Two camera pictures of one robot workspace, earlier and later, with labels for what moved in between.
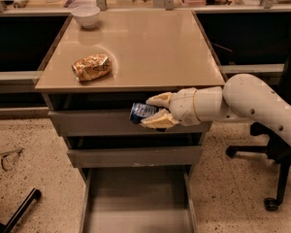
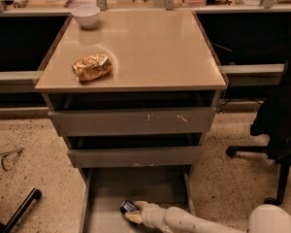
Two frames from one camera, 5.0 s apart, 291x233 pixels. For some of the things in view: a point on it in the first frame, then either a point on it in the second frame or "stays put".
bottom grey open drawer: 139,200 stays put
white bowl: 86,15 stays put
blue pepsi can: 139,111 -> 128,206
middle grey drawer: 135,156 stays put
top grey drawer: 113,122 stays put
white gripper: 183,107 -> 150,214
